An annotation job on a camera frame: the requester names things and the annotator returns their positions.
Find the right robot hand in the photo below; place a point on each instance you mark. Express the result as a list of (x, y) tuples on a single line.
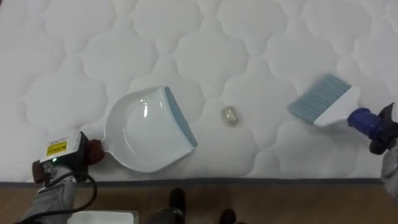
[(385, 130)]

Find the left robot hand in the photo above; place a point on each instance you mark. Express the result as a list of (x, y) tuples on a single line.
[(66, 149)]

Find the white hand brush blue bristles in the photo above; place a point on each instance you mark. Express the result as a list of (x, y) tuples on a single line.
[(329, 105)]

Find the white dustpan with blue lip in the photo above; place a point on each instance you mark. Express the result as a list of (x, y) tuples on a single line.
[(149, 137)]

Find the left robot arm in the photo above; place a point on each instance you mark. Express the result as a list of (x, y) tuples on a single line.
[(51, 199)]

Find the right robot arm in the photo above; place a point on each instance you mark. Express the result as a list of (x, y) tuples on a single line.
[(391, 171)]

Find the white flat box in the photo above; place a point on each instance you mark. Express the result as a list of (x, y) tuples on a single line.
[(102, 217)]

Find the robot legs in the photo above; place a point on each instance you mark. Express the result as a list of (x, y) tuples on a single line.
[(174, 208)]

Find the white quilted bed mattress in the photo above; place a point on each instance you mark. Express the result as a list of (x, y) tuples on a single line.
[(236, 46)]

